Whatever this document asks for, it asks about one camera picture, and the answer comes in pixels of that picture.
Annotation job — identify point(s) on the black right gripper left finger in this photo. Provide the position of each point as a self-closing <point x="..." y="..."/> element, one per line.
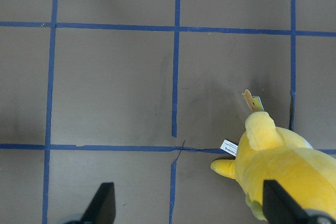
<point x="101" y="209"/>

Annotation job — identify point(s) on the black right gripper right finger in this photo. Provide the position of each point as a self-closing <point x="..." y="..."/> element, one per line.
<point x="280" y="207"/>

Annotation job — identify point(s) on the yellow plush toy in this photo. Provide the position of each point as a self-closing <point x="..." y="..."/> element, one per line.
<point x="268" y="152"/>

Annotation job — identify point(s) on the cardboard hang tag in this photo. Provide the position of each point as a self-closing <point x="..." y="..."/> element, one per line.
<point x="253" y="102"/>

